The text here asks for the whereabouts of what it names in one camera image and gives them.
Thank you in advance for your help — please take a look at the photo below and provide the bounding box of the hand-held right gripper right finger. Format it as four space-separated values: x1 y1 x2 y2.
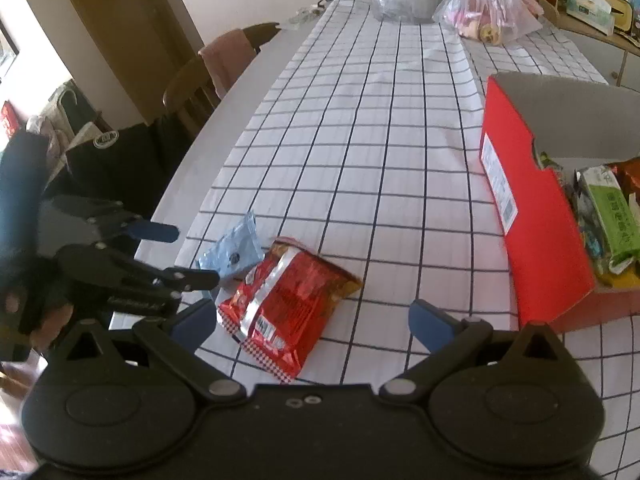
379 299 571 403

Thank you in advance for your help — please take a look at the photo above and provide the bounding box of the crumpled clear wrapper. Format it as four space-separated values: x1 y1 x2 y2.
289 6 322 25

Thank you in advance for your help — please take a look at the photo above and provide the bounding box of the wooden chair with cloth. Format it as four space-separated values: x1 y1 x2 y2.
162 22 282 138

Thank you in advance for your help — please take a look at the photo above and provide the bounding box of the white checkered tablecloth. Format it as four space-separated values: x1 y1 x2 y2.
107 0 640 480

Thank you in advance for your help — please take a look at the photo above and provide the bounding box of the red snack packet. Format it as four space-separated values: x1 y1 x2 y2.
216 237 363 383

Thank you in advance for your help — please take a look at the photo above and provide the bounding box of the wooden door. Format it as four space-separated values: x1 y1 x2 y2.
50 0 206 126

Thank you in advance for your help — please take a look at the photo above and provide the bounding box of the grey wooden-top cabinet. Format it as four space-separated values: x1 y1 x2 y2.
550 5 640 89

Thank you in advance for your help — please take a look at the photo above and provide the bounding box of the pink cloth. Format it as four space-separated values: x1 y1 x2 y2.
198 29 256 101

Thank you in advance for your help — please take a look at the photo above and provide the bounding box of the green white tissue box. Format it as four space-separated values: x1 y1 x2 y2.
567 0 616 36

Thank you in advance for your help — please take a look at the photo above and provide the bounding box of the person's left hand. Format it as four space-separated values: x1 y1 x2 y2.
30 305 77 354

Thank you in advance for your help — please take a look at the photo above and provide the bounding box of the pile of clothes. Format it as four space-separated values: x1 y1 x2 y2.
25 115 69 162

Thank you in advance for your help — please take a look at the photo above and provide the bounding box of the red cardboard box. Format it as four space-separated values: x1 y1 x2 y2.
479 72 640 333

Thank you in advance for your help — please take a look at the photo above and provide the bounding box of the black jacket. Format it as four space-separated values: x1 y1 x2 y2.
65 110 193 243

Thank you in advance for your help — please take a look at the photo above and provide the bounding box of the pink plastic bag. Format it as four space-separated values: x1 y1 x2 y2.
432 0 545 47

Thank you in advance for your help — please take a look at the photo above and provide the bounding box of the yellow snack packet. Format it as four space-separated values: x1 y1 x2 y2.
595 264 640 289

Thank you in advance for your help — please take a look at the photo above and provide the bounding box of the green snack packet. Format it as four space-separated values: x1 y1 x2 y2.
575 165 640 274

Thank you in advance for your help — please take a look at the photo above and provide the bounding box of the yellow box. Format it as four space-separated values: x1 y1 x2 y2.
597 0 639 34

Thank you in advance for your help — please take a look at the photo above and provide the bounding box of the light blue snack packet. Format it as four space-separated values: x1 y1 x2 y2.
197 210 265 281

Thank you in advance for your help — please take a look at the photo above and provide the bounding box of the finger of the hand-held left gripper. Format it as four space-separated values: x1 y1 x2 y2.
55 245 221 307
87 210 180 244

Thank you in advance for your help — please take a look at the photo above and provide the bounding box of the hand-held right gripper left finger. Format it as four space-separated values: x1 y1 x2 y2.
65 297 248 402

